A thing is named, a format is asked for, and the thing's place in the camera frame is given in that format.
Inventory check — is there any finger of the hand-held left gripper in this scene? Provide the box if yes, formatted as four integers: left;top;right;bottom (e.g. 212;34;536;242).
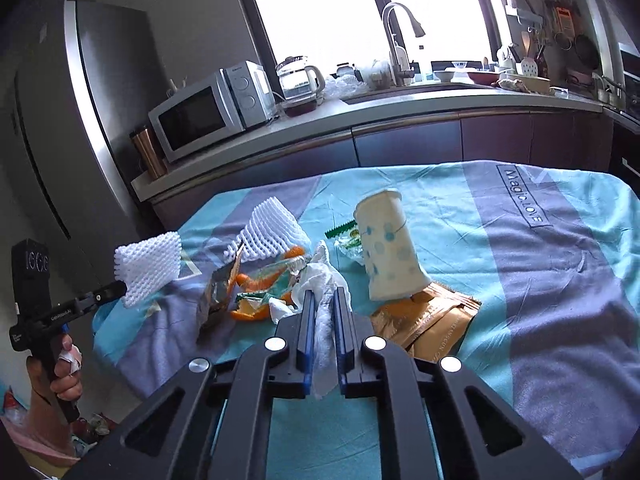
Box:
77;280;129;313

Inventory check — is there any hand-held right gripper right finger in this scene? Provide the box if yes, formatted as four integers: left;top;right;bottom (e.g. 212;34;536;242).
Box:
334;286;583;480

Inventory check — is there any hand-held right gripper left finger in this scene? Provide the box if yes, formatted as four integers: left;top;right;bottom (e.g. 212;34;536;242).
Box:
62;287;317;480

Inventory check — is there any white foam net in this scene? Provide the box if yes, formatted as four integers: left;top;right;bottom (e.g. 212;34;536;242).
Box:
114;231;182;308
222;199;312;267

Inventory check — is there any white tissue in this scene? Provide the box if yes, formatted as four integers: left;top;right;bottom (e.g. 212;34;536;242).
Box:
270;240;354;401

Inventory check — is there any gold brown snack wrapper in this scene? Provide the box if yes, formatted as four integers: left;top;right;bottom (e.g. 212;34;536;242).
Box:
370;282;482;361

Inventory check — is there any brown foil wrapper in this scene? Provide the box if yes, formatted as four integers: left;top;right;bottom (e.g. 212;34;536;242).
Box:
196;245;246;332

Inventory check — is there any green clear candy wrapper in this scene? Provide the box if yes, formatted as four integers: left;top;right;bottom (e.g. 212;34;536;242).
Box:
325;223;366;266

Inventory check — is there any dotted white paper cup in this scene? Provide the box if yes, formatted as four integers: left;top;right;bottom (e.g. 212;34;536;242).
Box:
353;189;432;302

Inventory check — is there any person's left forearm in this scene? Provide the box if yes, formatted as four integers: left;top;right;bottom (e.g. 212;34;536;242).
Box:
22;392;78;458

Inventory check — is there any person's left hand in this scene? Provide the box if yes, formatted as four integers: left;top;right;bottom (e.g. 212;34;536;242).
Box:
26;336;85;411

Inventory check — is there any copper thermos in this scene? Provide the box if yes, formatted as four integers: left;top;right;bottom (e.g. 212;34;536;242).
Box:
130;125;169;180

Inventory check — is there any silver refrigerator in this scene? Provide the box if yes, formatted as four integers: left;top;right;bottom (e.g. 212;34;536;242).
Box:
12;0;168;271

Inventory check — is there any white microwave oven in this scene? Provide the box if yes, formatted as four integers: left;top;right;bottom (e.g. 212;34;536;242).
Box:
148;61;277;163

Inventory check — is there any teal and purple tablecloth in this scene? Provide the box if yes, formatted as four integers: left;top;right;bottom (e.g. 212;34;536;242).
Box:
92;160;640;480

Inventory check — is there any dark kitchen cabinet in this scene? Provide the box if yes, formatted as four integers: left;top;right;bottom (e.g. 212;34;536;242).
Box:
147;107;618;233

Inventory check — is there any clear plastic bag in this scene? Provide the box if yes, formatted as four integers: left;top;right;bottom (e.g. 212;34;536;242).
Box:
325;72;365;97

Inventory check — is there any glass electric kettle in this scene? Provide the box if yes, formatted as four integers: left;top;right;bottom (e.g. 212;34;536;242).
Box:
276;55;326;111

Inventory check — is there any chrome kitchen faucet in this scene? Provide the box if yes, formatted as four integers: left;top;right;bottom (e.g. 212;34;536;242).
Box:
381;2;427;87

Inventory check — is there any kitchen window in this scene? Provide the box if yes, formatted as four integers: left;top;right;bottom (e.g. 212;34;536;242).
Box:
235;0;503;78

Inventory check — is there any hanging frying pan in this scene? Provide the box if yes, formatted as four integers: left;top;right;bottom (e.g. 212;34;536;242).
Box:
573;34;601;72

